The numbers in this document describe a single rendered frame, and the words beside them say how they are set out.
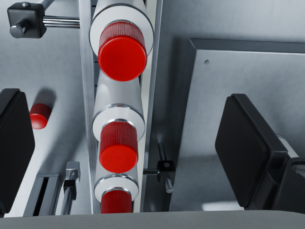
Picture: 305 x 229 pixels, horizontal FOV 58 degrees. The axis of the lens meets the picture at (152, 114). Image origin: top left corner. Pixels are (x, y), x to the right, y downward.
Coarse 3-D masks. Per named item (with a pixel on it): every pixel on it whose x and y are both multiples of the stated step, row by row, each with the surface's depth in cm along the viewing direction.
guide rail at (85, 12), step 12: (84, 0) 27; (84, 12) 28; (84, 24) 28; (84, 36) 29; (84, 48) 30; (84, 60) 31; (84, 72) 31; (84, 84) 32; (96, 144) 37; (96, 156) 39; (96, 204) 44
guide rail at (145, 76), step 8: (152, 0) 32; (152, 8) 33; (152, 16) 33; (152, 24) 34; (152, 48) 36; (144, 72) 37; (144, 80) 38; (144, 88) 39; (144, 96) 39; (144, 104) 40; (144, 112) 41; (144, 136) 43; (144, 144) 44; (136, 200) 52; (136, 208) 53
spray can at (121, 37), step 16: (112, 0) 22; (128, 0) 22; (96, 16) 21; (112, 16) 20; (128, 16) 20; (144, 16) 21; (96, 32) 21; (112, 32) 18; (128, 32) 18; (144, 32) 21; (96, 48) 22; (112, 48) 18; (128, 48) 18; (144, 48) 18; (112, 64) 18; (128, 64) 18; (144, 64) 18; (128, 80) 19
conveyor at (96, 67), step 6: (96, 0) 35; (144, 0) 36; (96, 60) 39; (96, 66) 40; (96, 72) 40; (96, 78) 41; (96, 84) 41; (96, 90) 42; (132, 204) 58; (132, 210) 59
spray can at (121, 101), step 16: (112, 80) 30; (96, 96) 30; (112, 96) 27; (128, 96) 27; (96, 112) 26; (112, 112) 25; (128, 112) 25; (96, 128) 26; (112, 128) 24; (128, 128) 24; (144, 128) 27; (112, 144) 22; (128, 144) 22; (112, 160) 23; (128, 160) 23
